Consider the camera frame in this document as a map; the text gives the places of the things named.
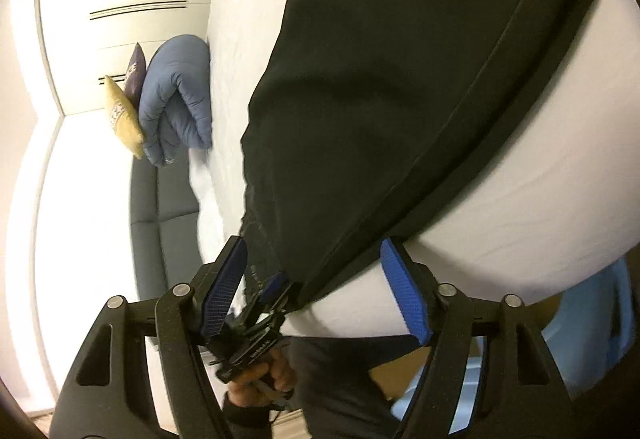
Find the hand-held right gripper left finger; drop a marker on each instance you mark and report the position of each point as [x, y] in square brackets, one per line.
[224, 291]

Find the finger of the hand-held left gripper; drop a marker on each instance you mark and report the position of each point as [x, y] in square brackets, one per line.
[286, 308]
[274, 288]

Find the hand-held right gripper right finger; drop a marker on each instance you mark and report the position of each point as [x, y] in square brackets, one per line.
[405, 299]

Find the black pants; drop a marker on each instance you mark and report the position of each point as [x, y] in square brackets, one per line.
[390, 94]

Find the person's left forearm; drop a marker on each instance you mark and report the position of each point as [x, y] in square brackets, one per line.
[245, 416]

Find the person's left hand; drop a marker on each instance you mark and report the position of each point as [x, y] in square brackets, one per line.
[257, 381]

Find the grey padded headboard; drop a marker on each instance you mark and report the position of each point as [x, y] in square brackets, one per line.
[155, 229]

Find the person's dark clothed body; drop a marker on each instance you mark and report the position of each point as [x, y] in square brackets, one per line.
[340, 394]

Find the white bed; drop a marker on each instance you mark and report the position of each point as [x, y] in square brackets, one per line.
[525, 199]

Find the folded blue quilt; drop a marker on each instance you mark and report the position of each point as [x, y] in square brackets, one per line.
[175, 99]

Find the yellow pillow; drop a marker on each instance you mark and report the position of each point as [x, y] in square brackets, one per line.
[122, 116]

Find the purple pillow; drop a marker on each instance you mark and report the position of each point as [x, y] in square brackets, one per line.
[136, 74]

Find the white wardrobe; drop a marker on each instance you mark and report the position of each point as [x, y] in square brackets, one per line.
[120, 39]

